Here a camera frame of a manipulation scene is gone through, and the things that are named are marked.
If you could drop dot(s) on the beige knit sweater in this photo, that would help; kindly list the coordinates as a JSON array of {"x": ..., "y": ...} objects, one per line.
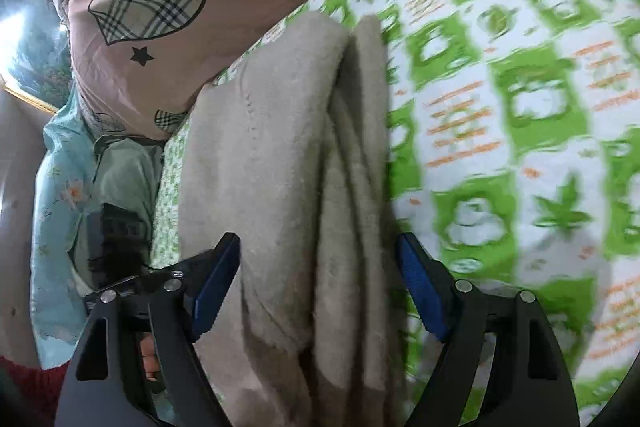
[{"x": 290, "y": 155}]

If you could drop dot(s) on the left hand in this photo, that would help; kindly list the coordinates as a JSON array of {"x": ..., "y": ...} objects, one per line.
[{"x": 150, "y": 361}]

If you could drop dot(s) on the green pillow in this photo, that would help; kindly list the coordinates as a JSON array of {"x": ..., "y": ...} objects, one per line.
[{"x": 127, "y": 175}]

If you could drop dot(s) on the light blue floral quilt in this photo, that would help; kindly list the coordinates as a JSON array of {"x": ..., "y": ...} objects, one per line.
[{"x": 63, "y": 184}]

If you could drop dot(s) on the framed landscape painting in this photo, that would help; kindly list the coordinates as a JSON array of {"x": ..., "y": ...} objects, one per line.
[{"x": 35, "y": 59}]

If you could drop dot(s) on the green white patterned bedsheet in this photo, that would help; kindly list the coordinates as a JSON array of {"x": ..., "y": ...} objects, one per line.
[{"x": 514, "y": 157}]

